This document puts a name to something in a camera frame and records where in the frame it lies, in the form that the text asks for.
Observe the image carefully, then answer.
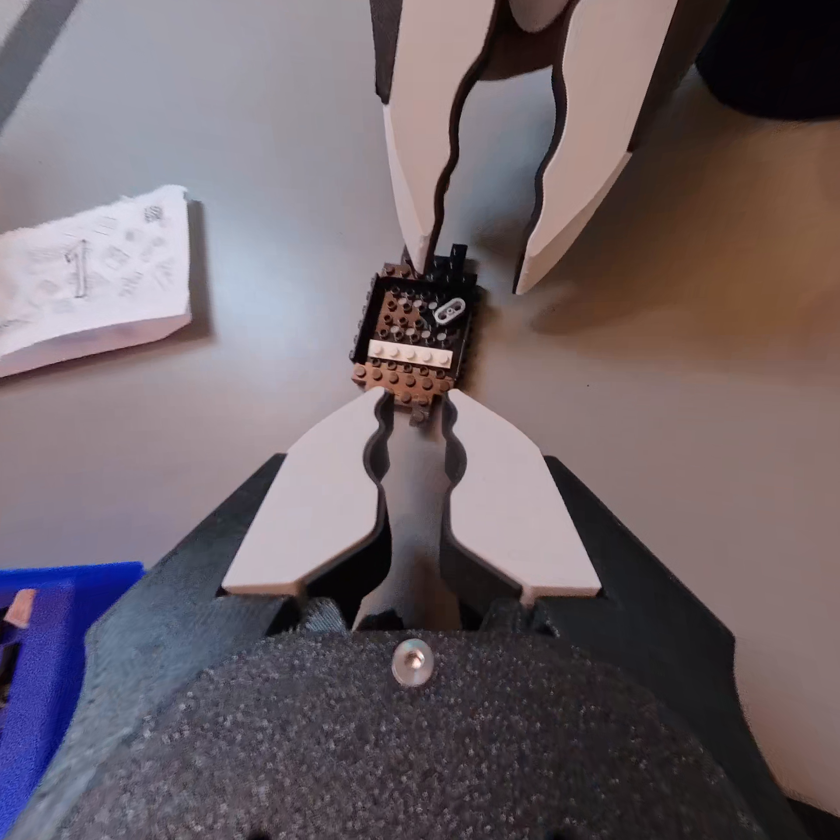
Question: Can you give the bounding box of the black padded chair armrest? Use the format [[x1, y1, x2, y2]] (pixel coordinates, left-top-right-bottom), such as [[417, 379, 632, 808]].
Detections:
[[696, 0, 840, 120]]

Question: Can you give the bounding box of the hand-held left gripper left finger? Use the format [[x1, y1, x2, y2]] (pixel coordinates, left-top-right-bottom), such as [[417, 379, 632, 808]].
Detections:
[[222, 387, 393, 599]]

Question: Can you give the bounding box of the white printed paper bag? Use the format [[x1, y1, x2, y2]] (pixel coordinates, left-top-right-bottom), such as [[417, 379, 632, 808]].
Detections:
[[0, 185, 193, 378]]

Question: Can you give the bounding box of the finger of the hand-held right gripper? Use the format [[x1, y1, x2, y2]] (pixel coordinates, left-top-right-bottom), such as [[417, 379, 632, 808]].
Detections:
[[382, 0, 500, 271], [512, 0, 680, 296]]

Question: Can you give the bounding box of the black lego car chassis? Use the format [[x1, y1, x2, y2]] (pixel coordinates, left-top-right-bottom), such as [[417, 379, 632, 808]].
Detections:
[[350, 243, 487, 427]]

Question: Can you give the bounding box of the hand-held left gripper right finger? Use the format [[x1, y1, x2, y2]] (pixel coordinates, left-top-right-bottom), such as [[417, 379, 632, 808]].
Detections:
[[441, 389, 605, 605]]

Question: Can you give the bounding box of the blue plastic bin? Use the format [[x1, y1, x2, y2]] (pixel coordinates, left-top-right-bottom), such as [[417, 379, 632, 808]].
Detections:
[[0, 561, 147, 837]]

